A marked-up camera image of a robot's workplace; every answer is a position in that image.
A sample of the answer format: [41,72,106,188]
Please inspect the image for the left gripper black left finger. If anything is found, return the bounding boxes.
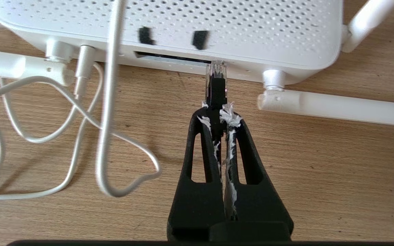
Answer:
[167,108,225,241]

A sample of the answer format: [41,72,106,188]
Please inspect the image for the thin white adapter cable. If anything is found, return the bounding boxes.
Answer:
[0,0,162,212]

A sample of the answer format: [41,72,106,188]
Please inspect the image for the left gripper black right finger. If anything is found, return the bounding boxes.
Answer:
[223,109,294,241]

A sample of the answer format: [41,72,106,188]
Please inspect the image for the black ethernet cable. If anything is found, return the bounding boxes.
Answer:
[205,60,228,185]

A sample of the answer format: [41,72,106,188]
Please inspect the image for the white router with antennas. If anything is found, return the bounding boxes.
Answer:
[0,0,394,128]

